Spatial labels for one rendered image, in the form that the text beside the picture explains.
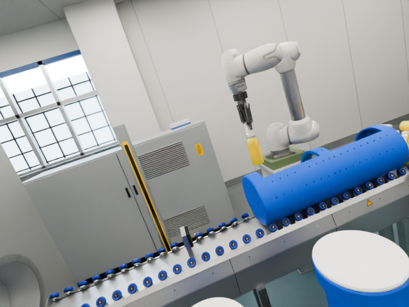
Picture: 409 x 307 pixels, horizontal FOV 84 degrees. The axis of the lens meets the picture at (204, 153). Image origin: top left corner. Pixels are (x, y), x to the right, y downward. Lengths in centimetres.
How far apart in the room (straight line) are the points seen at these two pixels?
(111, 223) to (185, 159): 115
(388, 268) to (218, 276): 70
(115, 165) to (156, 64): 190
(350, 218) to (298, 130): 71
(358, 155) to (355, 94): 389
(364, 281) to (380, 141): 84
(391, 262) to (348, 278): 15
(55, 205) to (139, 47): 253
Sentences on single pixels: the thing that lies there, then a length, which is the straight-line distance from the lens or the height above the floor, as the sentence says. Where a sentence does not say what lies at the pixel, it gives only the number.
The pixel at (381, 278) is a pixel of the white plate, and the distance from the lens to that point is 93.
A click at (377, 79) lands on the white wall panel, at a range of 561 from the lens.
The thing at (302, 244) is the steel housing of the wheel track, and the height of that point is 83.
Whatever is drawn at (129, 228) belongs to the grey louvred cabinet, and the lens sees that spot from 300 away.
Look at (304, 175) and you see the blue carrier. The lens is 125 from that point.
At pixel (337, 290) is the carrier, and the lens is 93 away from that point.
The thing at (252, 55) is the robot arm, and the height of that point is 181.
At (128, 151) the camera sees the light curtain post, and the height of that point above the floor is 154.
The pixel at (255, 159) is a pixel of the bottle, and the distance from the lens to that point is 126.
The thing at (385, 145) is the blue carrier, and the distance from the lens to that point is 155.
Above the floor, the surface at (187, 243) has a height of 103.
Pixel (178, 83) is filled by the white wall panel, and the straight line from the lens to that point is 392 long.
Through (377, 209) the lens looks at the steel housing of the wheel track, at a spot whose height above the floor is 83.
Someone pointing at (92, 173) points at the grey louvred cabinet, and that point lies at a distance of 283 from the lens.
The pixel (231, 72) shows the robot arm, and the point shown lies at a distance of 119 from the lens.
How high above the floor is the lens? 169
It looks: 13 degrees down
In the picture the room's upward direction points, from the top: 18 degrees counter-clockwise
